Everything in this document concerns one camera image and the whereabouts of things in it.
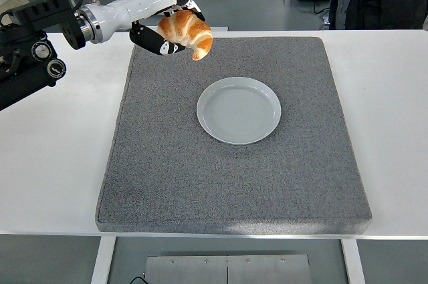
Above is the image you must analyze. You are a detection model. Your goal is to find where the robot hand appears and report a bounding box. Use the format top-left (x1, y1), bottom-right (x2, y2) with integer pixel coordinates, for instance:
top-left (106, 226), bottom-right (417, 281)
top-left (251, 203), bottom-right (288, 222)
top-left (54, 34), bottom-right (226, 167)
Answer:
top-left (87, 0), bottom-right (207, 58)

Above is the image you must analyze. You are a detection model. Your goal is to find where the golden croissant bread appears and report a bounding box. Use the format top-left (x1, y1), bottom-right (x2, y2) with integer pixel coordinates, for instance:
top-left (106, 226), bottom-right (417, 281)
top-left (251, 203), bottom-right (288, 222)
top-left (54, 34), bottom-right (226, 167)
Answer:
top-left (156, 9), bottom-right (214, 61)

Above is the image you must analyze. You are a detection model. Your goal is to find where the round grey plate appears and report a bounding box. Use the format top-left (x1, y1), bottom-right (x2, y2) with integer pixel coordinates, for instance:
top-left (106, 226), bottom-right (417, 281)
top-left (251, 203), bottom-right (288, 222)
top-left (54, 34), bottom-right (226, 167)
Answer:
top-left (196, 76), bottom-right (282, 146)

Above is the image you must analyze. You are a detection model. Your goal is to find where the grey metal plate with screws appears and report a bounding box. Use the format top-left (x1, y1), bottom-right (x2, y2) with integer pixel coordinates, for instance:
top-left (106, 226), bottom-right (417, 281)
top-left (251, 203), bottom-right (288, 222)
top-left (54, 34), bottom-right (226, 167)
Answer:
top-left (144, 254), bottom-right (314, 284)

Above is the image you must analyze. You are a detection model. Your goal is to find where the grey speckled mat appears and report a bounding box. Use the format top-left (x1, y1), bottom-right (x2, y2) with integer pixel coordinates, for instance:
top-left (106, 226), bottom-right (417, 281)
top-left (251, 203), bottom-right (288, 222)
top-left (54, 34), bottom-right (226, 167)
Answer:
top-left (95, 36), bottom-right (373, 234)

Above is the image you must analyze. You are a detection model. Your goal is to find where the white table leg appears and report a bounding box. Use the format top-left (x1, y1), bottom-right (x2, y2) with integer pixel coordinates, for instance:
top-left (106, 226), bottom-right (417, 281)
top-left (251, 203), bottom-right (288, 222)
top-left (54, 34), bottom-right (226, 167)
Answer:
top-left (90, 236), bottom-right (117, 284)
top-left (340, 239), bottom-right (366, 284)

